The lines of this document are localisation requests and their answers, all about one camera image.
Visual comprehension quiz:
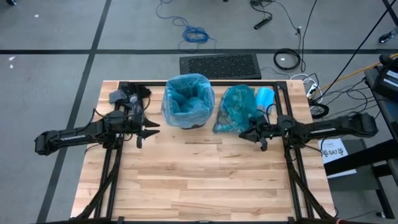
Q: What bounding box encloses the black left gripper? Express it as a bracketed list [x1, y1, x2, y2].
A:
[105, 110, 161, 139]

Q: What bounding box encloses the black metal stand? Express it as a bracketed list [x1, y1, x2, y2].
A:
[325, 139, 398, 220]

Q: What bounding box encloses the white printed paper sheet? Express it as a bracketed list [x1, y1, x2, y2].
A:
[320, 138, 358, 179]

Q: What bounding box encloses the black box with white label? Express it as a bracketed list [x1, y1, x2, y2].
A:
[373, 67, 398, 97]

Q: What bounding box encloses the roll of blue trash bags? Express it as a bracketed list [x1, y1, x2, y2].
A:
[254, 86, 276, 110]

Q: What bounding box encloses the fresh light blue trash bag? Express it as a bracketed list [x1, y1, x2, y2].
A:
[160, 73, 216, 129]

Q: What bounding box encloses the yellow cable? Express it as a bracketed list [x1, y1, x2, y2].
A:
[320, 52, 398, 91]

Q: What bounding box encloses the grey cone with green rim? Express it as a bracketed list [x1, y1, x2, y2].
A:
[130, 94, 140, 114]

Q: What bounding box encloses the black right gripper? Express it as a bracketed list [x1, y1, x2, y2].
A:
[238, 115, 292, 144]

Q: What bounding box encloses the dark side desk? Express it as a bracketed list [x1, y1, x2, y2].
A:
[363, 52, 398, 141]

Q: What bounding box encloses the white power strip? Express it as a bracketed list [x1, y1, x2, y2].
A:
[306, 81, 318, 98]

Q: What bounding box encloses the blue coiled cable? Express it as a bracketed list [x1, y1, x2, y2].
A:
[155, 0, 218, 52]

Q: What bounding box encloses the black power strip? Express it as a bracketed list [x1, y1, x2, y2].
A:
[253, 16, 274, 30]

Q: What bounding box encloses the teal trash bag with trash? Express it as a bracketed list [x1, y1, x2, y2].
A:
[212, 84, 266, 135]

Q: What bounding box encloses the grey cloth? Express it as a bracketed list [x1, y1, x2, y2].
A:
[108, 90, 128, 105]

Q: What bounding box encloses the black coiled cable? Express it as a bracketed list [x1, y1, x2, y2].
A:
[273, 48, 302, 71]

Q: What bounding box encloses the black diagonal cable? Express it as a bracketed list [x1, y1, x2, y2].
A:
[317, 0, 398, 100]

